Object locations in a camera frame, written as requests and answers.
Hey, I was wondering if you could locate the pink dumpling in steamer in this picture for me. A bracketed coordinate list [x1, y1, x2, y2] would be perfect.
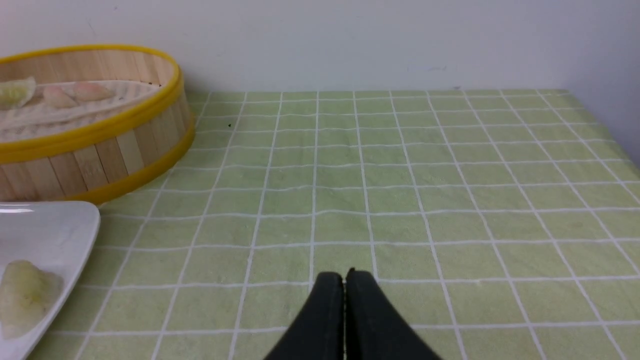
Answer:
[42, 85, 80, 109]
[71, 81, 115, 102]

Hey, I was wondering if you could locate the pink dumpling in steamer left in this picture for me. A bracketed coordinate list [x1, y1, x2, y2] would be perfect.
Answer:
[42, 85, 80, 109]

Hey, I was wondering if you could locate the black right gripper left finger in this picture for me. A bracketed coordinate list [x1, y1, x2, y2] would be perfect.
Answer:
[265, 272, 345, 360]

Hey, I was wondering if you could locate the pink dumpling in steamer right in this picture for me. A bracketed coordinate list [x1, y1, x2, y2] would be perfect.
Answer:
[71, 81, 115, 102]

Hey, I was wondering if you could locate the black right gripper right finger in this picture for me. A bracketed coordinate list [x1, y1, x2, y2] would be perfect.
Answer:
[345, 268, 441, 360]

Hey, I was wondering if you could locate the green checkered tablecloth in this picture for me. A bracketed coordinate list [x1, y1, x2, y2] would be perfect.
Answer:
[30, 89, 640, 360]

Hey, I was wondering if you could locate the green dumpling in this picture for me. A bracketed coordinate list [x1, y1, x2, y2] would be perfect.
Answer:
[0, 76, 37, 111]

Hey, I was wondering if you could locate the white steamer liner cloth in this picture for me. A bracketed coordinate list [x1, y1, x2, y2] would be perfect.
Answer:
[0, 80, 162, 143]

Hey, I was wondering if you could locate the green dumpling plate far right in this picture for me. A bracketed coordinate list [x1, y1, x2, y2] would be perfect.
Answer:
[0, 259, 64, 340]

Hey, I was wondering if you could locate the bamboo steamer basket yellow rim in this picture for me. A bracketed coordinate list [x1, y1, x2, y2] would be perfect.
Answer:
[1, 44, 195, 204]

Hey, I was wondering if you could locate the white square plate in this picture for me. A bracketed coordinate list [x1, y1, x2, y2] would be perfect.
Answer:
[0, 201, 101, 360]

